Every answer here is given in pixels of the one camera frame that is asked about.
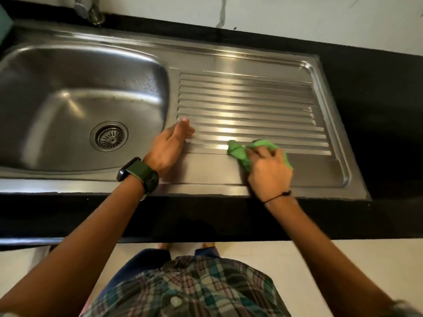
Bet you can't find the chrome faucet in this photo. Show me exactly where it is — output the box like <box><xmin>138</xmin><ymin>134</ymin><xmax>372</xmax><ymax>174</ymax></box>
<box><xmin>72</xmin><ymin>0</ymin><xmax>106</xmax><ymax>26</ymax></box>

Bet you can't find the person's left forearm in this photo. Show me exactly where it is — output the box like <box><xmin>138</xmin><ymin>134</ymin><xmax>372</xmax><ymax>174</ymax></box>
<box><xmin>0</xmin><ymin>174</ymin><xmax>146</xmax><ymax>314</ymax></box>

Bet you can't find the person's left hand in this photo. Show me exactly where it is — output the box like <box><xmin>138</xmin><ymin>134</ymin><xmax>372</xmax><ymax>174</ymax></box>
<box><xmin>142</xmin><ymin>117</ymin><xmax>196</xmax><ymax>179</ymax></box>

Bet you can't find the plaid shirt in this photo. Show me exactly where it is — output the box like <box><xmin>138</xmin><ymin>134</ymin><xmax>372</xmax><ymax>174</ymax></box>
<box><xmin>0</xmin><ymin>255</ymin><xmax>423</xmax><ymax>317</ymax></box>

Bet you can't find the green cleaning cloth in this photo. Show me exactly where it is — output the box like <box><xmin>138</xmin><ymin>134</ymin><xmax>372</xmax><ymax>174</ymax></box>
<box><xmin>227</xmin><ymin>139</ymin><xmax>294</xmax><ymax>174</ymax></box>

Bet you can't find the stainless steel sink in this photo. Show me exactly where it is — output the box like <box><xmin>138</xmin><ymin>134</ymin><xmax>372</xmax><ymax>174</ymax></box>
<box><xmin>0</xmin><ymin>19</ymin><xmax>372</xmax><ymax>201</ymax></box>

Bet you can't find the metal sink strainer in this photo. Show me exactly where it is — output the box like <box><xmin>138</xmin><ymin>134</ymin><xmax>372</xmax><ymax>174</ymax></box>
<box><xmin>96</xmin><ymin>125</ymin><xmax>126</xmax><ymax>149</ymax></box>

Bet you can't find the green strap smartwatch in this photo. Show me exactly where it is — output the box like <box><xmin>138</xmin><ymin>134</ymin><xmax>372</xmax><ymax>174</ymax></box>
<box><xmin>115</xmin><ymin>157</ymin><xmax>160</xmax><ymax>202</ymax></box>

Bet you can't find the person's right hand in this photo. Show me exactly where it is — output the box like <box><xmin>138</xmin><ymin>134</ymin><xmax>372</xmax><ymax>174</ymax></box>
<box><xmin>245</xmin><ymin>145</ymin><xmax>294</xmax><ymax>203</ymax></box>

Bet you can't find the metal sink drain flange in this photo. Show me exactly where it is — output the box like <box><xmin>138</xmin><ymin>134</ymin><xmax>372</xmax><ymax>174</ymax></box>
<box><xmin>89</xmin><ymin>120</ymin><xmax>130</xmax><ymax>153</ymax></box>

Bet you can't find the person's right forearm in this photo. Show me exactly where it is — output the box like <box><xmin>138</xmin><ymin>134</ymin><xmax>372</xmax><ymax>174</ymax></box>
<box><xmin>266</xmin><ymin>196</ymin><xmax>397</xmax><ymax>317</ymax></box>

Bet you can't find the black bead bracelet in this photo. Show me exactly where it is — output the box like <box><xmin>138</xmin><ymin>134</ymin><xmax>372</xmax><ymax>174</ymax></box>
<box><xmin>263</xmin><ymin>190</ymin><xmax>293</xmax><ymax>204</ymax></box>

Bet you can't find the teal plastic basket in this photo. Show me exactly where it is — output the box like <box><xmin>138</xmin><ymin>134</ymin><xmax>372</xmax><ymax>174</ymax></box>
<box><xmin>0</xmin><ymin>4</ymin><xmax>14</xmax><ymax>47</ymax></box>

